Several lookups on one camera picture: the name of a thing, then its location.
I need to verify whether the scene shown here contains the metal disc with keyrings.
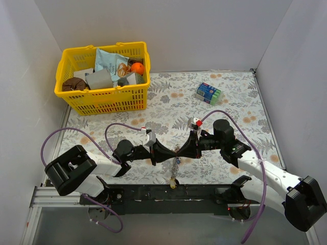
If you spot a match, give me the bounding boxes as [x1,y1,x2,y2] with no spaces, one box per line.
[171,145,180,179]

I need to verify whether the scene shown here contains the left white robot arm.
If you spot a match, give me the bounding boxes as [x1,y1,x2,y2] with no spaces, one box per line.
[45,139,176,204]

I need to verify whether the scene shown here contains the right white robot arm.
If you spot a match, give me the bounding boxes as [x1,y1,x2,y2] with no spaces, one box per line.
[177,117,326,232]

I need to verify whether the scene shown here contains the blue green sponge pack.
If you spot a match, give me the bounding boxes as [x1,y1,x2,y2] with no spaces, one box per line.
[196,83,222,106]

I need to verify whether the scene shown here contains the floral table mat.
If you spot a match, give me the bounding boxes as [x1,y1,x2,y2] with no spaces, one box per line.
[59,71,285,168]

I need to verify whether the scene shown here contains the yellow plastic basket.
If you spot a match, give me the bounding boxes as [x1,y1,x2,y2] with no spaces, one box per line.
[54,41,151,115]

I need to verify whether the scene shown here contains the grey paper cup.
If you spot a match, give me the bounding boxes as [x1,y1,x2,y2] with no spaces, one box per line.
[85,69,113,90]

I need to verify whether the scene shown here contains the orange fruit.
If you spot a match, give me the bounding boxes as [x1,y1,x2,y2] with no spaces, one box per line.
[131,62,145,76]

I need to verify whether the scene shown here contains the brown round pastry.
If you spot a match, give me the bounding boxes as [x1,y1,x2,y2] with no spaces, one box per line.
[62,77,87,92]

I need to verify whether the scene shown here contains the white box in basket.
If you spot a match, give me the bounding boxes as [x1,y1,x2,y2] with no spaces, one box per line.
[73,68,94,79]

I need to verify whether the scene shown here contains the light blue chips bag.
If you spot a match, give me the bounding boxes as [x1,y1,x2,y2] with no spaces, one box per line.
[95,48,131,82]

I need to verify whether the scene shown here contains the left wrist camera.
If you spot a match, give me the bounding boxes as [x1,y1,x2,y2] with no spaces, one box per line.
[141,128,156,151]

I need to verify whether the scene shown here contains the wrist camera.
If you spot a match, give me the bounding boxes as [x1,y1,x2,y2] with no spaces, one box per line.
[141,128,156,151]
[188,117,203,137]

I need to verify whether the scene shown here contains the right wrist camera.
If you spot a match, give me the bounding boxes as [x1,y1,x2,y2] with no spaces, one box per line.
[188,117,203,137]

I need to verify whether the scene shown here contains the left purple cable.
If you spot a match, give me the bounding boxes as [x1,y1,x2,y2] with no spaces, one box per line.
[40,122,149,233]

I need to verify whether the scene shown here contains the purple cable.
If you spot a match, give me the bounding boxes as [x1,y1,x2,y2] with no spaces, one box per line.
[200,109,268,244]
[40,122,149,233]

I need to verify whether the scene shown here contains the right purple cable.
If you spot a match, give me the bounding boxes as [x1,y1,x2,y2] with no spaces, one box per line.
[200,109,268,244]

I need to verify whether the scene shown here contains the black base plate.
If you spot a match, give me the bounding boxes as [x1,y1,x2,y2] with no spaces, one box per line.
[79,183,264,216]

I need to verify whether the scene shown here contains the aluminium frame rail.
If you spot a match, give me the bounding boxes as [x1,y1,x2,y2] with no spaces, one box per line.
[31,184,246,207]

